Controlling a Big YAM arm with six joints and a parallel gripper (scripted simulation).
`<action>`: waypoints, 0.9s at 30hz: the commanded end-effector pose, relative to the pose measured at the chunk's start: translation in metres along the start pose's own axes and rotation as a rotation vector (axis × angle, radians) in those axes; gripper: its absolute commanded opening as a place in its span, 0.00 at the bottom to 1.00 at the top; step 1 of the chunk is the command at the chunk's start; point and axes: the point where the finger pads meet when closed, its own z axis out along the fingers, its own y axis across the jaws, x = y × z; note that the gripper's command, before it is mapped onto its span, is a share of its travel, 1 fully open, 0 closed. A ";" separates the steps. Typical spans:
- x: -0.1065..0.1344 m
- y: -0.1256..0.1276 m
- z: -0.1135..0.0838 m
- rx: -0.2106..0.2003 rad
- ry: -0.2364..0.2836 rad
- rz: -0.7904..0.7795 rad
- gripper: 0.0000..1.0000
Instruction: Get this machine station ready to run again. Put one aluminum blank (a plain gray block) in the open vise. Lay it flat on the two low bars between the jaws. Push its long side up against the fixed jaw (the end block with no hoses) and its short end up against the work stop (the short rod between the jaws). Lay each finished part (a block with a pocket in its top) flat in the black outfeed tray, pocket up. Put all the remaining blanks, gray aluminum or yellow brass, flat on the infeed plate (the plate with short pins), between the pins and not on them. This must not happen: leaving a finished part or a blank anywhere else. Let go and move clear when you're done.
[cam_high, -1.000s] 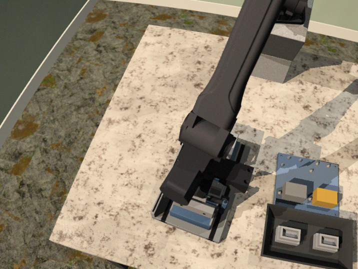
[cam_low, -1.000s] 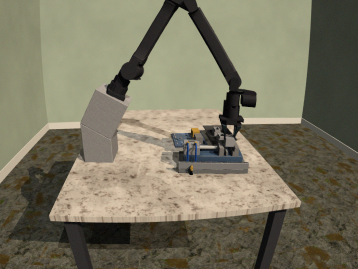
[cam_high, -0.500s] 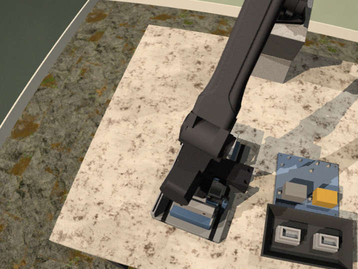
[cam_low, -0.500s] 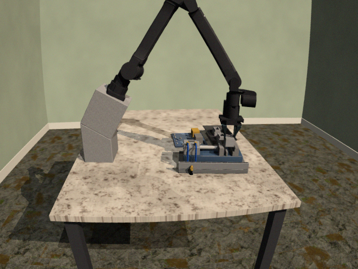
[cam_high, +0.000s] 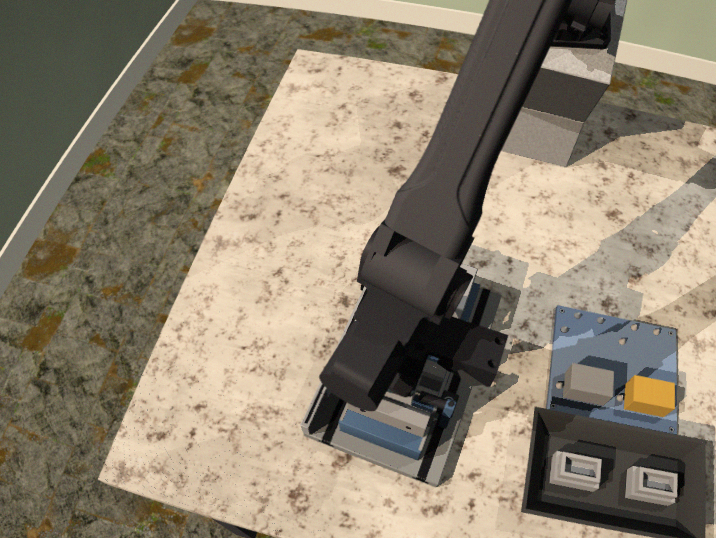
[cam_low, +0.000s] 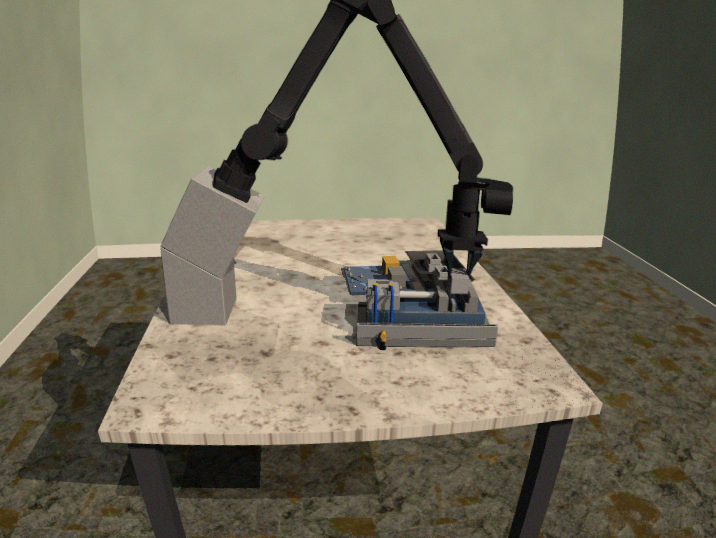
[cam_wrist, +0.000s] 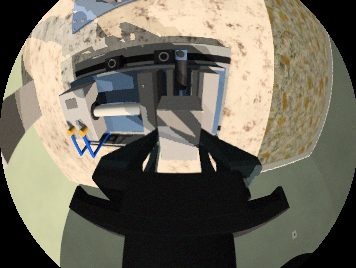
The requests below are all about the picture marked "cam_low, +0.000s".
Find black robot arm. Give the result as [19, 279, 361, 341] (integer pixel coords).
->
[213, 0, 513, 234]

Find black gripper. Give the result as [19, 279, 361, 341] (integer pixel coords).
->
[437, 209, 488, 278]

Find yellow brass block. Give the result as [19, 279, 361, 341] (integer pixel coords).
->
[382, 256, 400, 275]

